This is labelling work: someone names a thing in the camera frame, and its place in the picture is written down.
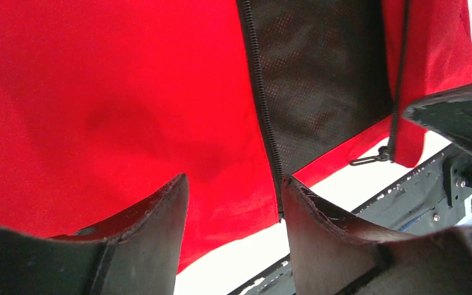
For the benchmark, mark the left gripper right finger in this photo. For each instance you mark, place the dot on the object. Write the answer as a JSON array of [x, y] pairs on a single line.
[[336, 252]]

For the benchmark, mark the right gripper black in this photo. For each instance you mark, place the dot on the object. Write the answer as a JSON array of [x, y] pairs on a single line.
[[449, 114]]

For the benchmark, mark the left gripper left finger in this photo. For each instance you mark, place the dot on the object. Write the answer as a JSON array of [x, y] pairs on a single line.
[[135, 251]]

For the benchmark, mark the red jacket black lining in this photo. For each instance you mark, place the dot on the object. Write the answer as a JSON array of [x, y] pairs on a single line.
[[102, 102]]

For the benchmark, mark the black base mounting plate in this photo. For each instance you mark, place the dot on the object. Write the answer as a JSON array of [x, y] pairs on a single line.
[[415, 204]]

